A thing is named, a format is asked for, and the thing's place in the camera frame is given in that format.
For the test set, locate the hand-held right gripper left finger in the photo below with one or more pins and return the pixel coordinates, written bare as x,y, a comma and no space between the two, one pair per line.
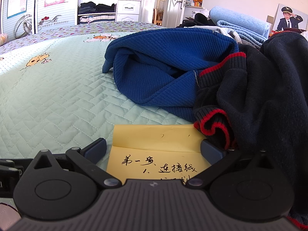
96,148

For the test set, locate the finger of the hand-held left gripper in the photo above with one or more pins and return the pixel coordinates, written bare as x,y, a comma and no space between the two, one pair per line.
21,161

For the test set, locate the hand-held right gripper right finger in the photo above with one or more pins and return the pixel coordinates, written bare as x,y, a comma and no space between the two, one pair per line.
211,149

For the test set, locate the pile of dark clothes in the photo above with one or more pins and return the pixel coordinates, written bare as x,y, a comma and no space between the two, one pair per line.
199,19

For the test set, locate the folded dark clothes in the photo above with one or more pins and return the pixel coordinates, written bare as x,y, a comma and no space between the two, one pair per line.
96,7

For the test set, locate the mint green quilted bedspread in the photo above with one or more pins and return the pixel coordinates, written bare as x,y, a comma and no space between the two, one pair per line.
60,89

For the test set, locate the navy sweater red stripes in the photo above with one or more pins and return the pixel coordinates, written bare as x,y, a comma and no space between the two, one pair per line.
264,101

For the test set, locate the blue quilted sweater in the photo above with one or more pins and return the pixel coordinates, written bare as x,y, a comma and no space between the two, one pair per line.
168,53

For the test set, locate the white grey garment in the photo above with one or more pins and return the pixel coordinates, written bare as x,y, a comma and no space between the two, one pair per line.
223,32

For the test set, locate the striped folded bedding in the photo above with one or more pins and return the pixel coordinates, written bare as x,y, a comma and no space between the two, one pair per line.
101,18

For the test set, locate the folded light blue blanket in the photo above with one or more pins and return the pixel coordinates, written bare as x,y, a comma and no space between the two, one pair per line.
240,21

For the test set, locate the white wardrobe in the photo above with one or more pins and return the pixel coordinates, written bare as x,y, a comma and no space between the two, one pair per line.
60,14

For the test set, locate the wooden chair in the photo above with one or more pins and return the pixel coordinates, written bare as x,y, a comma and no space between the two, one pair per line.
158,16

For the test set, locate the white drawer unit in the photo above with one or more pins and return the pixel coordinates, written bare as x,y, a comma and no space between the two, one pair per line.
128,7

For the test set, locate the white door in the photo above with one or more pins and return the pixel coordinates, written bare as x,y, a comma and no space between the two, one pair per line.
173,9

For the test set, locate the framed boy portrait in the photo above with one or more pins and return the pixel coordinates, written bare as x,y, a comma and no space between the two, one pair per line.
288,19

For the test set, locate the beige wall switch plate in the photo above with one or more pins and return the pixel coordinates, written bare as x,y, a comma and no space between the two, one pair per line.
270,19

